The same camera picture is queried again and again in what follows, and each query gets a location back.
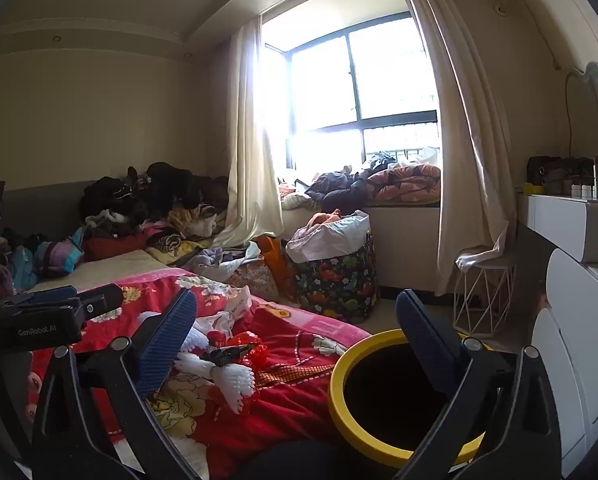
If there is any floral fabric bag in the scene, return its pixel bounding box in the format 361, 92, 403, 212
231, 255, 280, 301

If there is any lilac white cloth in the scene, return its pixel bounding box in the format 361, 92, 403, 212
179, 245, 260, 282

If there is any cream curtain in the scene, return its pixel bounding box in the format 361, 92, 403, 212
224, 17, 284, 248
394, 0, 517, 298

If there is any yellow rimmed black trash bin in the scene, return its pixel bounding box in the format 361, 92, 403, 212
327, 329, 494, 468

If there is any blue striped cloth bundle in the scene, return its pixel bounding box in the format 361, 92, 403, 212
33, 237, 86, 277

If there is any yellow black patterned cloth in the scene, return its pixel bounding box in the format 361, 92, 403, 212
146, 227, 214, 266

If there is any grey upholstered bed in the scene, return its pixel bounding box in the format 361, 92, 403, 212
0, 180, 190, 301

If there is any red floral blanket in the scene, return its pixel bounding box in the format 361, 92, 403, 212
26, 267, 372, 480

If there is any mirror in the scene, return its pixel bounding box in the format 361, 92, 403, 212
564, 61, 598, 158

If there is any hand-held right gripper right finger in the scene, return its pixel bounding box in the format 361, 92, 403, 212
395, 288, 564, 480

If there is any red plastic bag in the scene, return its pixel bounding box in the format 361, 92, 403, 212
214, 332, 270, 378

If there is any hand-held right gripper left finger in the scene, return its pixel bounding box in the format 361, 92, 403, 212
31, 287, 200, 480

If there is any pile of dark clothes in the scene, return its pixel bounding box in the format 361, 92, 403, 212
79, 161, 230, 241

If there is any dark jacket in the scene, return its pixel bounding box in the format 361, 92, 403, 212
306, 170, 380, 203

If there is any red cloth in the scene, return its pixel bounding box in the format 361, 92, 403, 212
81, 232, 150, 262

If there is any orange bag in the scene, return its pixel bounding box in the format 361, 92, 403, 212
254, 234, 300, 303

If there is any orange patterned quilt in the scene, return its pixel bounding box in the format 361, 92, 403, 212
366, 162, 442, 204

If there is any white dresser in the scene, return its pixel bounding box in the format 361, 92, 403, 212
516, 192, 598, 476

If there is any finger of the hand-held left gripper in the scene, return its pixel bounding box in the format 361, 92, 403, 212
0, 285, 78, 309
76, 283, 126, 320

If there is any dinosaur print storage bag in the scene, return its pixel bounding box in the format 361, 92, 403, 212
291, 232, 382, 325

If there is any white wire stool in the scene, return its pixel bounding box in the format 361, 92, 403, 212
453, 250, 517, 338

